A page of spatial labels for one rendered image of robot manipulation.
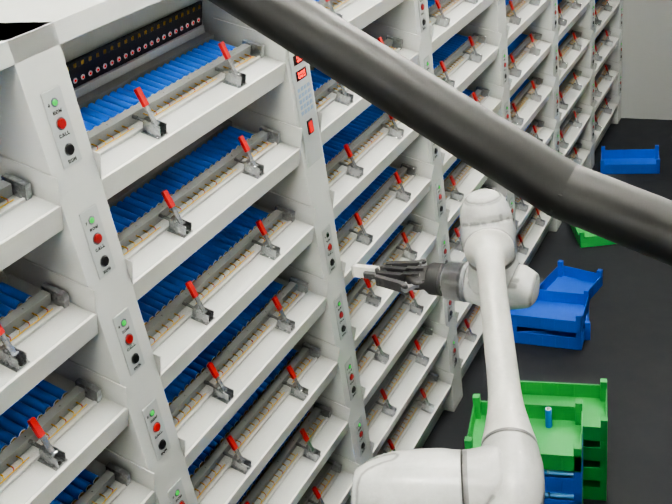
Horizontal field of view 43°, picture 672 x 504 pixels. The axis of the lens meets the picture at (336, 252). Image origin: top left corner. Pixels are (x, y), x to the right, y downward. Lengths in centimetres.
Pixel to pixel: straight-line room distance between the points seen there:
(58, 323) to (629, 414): 220
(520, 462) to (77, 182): 85
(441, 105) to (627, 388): 296
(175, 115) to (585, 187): 135
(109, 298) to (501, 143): 120
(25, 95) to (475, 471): 91
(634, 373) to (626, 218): 302
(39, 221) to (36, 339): 20
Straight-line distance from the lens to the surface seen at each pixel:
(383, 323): 266
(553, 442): 246
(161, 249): 163
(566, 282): 389
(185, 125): 163
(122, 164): 151
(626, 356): 346
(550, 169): 37
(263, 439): 206
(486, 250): 174
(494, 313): 168
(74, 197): 143
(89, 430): 157
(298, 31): 39
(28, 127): 138
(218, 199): 177
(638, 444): 308
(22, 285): 157
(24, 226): 137
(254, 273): 189
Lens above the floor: 205
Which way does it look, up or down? 29 degrees down
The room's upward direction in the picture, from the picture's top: 9 degrees counter-clockwise
